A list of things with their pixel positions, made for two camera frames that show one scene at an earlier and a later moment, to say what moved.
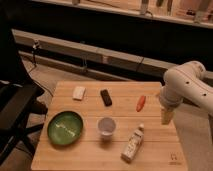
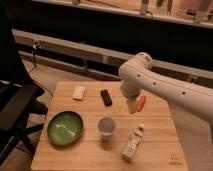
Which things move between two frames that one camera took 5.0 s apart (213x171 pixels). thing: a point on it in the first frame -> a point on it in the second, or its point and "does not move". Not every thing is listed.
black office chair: x=19 y=95 does not move
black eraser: x=106 y=98 does not move
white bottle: x=133 y=144 does not move
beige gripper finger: x=166 y=115 -> x=132 y=105
